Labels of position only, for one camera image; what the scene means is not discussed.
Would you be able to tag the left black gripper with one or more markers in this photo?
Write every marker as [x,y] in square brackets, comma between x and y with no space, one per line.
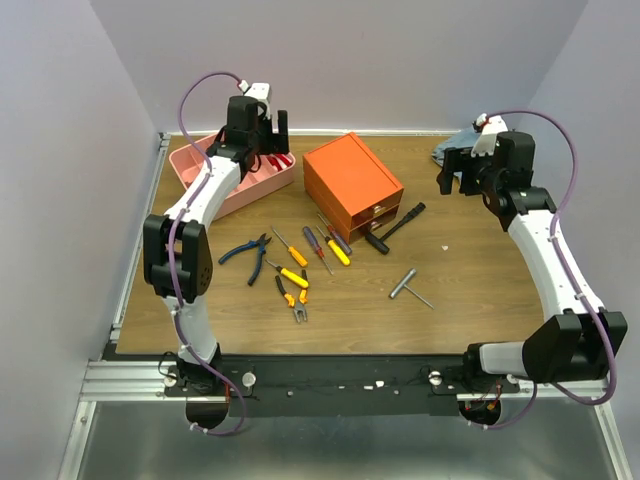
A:
[282,137]

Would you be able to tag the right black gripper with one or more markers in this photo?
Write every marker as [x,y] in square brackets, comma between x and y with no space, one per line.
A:
[458,166]

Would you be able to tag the orange two-drawer box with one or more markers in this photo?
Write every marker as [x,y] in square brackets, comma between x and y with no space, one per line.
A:
[351,186]

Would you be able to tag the black rubber mallet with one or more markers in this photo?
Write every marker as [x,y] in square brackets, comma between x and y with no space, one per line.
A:
[378,243]

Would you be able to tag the purple handled screwdriver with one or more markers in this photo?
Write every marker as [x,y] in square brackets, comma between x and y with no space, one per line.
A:
[316,247]

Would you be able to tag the orange screwdriver long shaft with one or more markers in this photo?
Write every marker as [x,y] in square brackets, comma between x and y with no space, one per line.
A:
[293,252]

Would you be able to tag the metal T-handle wrench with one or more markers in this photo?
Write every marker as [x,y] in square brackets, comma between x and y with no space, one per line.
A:
[403,284]

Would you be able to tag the yellow screwdriver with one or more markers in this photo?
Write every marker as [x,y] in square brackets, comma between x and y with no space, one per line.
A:
[335,248]
[293,277]

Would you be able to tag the red purple screwdriver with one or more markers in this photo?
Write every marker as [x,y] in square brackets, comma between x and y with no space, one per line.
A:
[335,235]

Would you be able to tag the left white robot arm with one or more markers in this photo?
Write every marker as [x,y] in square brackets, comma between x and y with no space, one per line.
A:
[177,260]

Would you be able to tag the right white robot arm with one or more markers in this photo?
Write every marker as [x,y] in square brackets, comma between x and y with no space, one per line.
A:
[579,336]

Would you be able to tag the red white striped cloth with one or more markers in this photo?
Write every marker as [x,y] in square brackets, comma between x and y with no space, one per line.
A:
[280,162]

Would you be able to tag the blue denim cloth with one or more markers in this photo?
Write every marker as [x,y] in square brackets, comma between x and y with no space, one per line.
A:
[464,139]

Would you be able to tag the pink divided organizer tray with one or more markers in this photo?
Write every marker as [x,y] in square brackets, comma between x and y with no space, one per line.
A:
[214,190]

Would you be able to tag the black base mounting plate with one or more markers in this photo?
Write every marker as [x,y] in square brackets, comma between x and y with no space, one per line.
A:
[334,385]

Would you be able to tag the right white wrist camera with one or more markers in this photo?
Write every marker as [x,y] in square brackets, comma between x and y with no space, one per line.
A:
[488,127]

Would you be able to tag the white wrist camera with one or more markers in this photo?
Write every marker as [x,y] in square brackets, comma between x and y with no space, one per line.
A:
[259,91]
[488,127]

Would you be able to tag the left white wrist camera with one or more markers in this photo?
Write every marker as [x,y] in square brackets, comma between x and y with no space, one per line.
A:
[259,91]

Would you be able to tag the orange black handled pliers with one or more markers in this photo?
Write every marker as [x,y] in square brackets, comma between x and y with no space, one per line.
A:
[296,303]

